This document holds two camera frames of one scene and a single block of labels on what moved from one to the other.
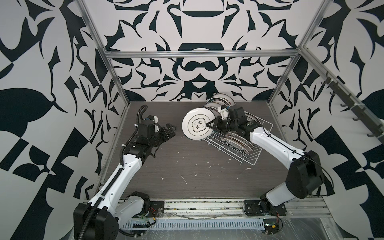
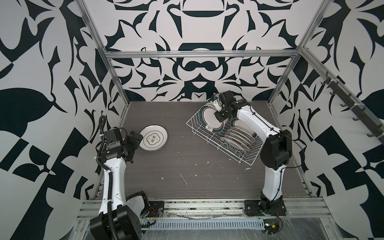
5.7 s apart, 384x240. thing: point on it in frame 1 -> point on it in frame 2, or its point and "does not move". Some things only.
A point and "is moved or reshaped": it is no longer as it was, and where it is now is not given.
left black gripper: [166, 137] -> [134, 143]
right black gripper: [217, 122] -> [219, 117]
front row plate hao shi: [236, 144] does not move
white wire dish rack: [243, 145] does not move
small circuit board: [271, 225] does not move
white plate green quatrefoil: [194, 123] is moved or reshaped
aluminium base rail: [309, 208] does not move
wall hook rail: [353, 105] does not move
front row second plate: [240, 138] does not move
